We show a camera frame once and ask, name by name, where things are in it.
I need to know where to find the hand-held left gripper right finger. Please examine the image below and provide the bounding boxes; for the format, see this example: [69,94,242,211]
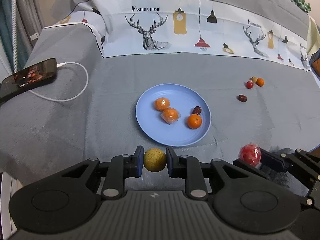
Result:
[166,146,253,198]

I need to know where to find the striped pole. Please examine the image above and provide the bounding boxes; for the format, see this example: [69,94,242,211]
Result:
[11,0,20,72]

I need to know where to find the cream cloth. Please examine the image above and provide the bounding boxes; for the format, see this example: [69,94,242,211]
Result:
[307,16,320,55]

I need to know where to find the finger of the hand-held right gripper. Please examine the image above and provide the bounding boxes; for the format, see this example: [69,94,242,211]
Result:
[260,148,320,178]
[233,158,320,207]

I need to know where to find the grey bed sheet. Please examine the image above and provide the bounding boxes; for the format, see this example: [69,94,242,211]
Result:
[0,22,320,230]

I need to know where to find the blue plastic plate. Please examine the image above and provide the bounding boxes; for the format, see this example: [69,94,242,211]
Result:
[135,84,212,147]

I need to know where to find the teal curtain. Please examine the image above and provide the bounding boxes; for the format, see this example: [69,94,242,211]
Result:
[0,0,19,70]

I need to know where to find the plastic-wrapped orange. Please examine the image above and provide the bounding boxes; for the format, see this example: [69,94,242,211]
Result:
[161,107,181,125]
[154,97,171,112]

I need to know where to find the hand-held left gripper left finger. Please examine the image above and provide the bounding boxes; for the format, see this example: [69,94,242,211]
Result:
[57,146,144,197]

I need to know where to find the white charging cable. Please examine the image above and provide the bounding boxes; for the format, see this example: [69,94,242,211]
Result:
[28,62,89,102]

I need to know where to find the black smartphone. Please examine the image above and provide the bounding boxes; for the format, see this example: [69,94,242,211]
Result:
[0,58,58,103]

